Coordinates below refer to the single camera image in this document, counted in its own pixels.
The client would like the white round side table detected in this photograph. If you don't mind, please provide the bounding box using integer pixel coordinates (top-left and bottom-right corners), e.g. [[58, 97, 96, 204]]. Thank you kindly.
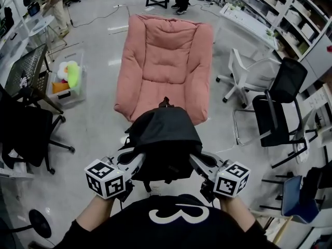
[[28, 16, 68, 62]]

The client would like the blue seat chair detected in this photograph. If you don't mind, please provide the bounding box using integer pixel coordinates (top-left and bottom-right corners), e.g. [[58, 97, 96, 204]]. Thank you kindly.
[[259, 174, 325, 244]]

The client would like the clear plastic storage box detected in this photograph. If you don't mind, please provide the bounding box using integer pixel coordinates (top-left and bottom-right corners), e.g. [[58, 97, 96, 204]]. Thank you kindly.
[[46, 52, 88, 110]]

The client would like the white wheeled office chair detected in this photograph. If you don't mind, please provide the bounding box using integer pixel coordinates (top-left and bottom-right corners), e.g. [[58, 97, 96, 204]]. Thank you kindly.
[[216, 48, 282, 109]]

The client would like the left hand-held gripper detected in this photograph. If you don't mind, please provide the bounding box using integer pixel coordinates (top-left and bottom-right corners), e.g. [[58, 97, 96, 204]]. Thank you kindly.
[[84, 148, 146, 202]]

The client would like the black floor cable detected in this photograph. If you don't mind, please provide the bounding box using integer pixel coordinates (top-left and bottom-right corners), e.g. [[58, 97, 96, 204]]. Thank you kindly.
[[67, 5, 131, 29]]

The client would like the white rectangular table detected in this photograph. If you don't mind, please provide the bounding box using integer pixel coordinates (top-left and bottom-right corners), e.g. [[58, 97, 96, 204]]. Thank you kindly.
[[219, 3, 279, 52]]

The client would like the yellow-green plush toy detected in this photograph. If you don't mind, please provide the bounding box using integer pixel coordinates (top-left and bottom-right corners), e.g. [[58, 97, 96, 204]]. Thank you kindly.
[[66, 61, 81, 88]]

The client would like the white flower plush toy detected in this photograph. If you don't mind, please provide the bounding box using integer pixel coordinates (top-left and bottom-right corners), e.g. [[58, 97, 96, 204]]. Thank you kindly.
[[57, 61, 71, 80]]

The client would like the orange cushion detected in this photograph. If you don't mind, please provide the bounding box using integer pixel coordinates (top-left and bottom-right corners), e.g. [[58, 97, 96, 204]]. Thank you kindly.
[[51, 81, 71, 94]]

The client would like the grey cabinet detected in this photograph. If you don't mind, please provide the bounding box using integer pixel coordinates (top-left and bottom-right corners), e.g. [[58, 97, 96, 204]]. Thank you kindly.
[[298, 32, 332, 93]]

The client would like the black round stand base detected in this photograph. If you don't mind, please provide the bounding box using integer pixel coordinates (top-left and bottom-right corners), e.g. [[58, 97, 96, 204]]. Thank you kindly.
[[0, 209, 52, 240]]

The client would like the black wheeled office chair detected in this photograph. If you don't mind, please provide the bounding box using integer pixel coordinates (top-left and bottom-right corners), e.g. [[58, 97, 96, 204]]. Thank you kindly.
[[0, 83, 76, 175]]

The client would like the person's black printed shirt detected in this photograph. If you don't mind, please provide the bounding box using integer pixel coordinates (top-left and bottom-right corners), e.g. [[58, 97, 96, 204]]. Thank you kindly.
[[53, 193, 281, 249]]

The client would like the black mesh cantilever chair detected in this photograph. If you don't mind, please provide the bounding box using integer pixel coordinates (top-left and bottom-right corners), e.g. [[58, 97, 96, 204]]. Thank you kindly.
[[232, 57, 319, 169]]

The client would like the person's left forearm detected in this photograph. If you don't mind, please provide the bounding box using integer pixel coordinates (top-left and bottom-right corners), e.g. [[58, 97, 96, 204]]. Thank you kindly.
[[75, 195, 115, 233]]

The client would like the black bag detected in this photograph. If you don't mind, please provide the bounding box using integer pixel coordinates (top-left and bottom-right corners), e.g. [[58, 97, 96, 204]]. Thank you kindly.
[[300, 166, 332, 205]]

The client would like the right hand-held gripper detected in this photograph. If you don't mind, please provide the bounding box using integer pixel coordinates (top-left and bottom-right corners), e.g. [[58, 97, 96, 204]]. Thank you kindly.
[[188, 150, 252, 204]]

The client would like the white shelving unit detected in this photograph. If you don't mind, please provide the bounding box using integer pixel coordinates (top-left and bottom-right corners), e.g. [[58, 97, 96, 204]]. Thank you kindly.
[[228, 0, 332, 62]]

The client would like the pink cushioned seat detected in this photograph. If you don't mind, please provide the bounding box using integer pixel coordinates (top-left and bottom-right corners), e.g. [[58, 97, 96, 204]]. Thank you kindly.
[[114, 13, 215, 126]]

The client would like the white storage rack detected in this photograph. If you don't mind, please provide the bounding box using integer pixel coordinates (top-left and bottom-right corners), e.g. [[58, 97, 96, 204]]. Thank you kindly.
[[0, 0, 30, 71]]

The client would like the person's right forearm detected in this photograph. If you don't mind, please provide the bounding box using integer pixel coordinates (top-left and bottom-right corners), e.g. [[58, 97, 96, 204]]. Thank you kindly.
[[219, 196, 257, 231]]

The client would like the black backpack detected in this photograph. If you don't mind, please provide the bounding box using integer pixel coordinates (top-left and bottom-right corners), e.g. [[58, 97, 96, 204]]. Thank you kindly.
[[124, 96, 203, 193]]

